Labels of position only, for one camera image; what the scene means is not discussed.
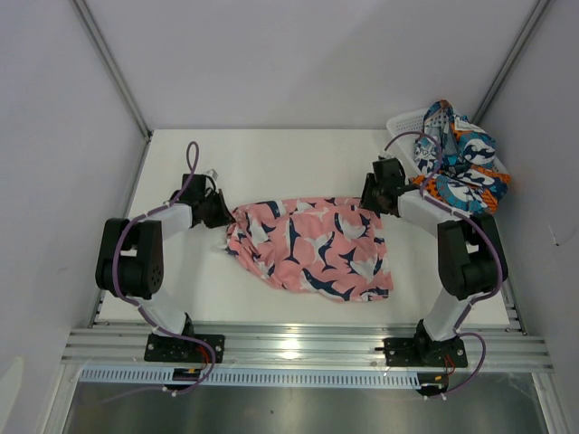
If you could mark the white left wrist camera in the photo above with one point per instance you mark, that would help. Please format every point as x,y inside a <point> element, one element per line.
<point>212,174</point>

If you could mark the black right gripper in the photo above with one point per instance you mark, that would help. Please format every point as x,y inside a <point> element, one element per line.
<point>366,202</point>

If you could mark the pink shark print shorts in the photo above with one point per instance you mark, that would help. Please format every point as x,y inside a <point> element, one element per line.
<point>329,246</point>

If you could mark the left aluminium frame post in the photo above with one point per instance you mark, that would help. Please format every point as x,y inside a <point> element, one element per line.
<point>110,65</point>

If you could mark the white plastic basket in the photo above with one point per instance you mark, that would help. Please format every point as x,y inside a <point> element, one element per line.
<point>403,147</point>

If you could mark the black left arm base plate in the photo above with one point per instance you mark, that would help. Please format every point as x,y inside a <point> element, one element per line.
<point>163,349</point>

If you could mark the right aluminium frame post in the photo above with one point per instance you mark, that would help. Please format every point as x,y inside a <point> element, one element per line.
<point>515,52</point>

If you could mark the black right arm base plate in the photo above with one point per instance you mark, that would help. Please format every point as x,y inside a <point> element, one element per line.
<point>423,352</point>

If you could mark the white slotted cable duct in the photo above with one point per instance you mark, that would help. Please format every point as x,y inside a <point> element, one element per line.
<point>374,379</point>

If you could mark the aluminium mounting rail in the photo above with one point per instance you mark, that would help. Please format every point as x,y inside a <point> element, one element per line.
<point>308,347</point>

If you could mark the aluminium frame post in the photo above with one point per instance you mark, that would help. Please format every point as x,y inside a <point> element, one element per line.
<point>515,52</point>
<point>110,65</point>

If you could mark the blue orange patterned shorts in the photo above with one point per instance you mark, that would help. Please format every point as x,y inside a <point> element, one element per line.
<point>457,161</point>

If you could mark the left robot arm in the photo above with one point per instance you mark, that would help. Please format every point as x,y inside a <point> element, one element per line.
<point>131,265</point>

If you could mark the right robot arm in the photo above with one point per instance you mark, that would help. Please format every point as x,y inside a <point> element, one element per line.
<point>471,264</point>

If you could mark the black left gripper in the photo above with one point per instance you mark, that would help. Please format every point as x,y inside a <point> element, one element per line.
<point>224,218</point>

